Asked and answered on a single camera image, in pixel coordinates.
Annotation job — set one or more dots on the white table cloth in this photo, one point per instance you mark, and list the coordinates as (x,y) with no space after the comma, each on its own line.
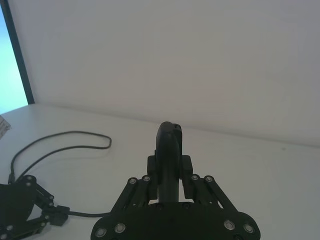
(250,180)

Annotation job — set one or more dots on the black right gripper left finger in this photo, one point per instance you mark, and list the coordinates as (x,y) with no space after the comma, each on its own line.
(140,192)

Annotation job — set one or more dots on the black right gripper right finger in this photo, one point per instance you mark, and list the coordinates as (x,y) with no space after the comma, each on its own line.
(200,191)

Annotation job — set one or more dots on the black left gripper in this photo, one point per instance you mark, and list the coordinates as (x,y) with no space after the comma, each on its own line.
(13,202)

